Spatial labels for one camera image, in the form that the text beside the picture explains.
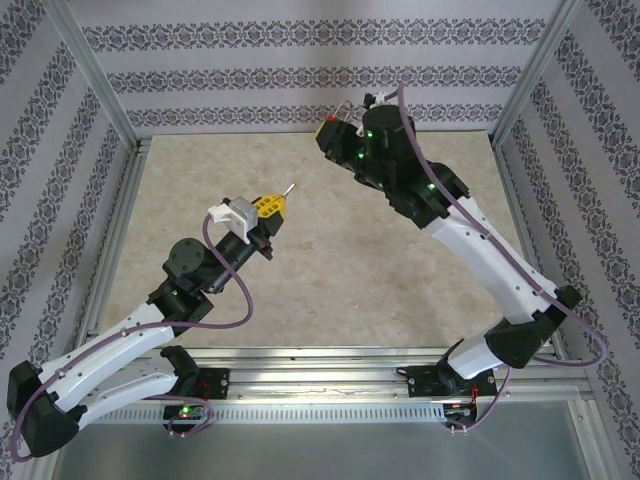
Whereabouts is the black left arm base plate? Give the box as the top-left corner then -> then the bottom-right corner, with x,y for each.
194,367 -> 232,401

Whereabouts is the left controller board green light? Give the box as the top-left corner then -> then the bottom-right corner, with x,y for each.
163,403 -> 206,424

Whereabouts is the aluminium frame post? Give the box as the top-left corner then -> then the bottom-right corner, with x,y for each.
47,0 -> 141,151
491,0 -> 594,151

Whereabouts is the right controller board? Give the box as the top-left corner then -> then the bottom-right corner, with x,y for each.
442,399 -> 479,426

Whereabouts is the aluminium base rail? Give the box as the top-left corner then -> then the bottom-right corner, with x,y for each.
54,346 -> 589,402

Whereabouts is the aluminium side rail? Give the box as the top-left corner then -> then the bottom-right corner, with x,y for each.
492,142 -> 564,357
74,142 -> 151,351

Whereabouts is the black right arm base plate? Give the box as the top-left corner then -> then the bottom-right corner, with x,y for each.
407,364 -> 496,401

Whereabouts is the slotted metal cable duct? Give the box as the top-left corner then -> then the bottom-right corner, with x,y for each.
94,403 -> 447,425

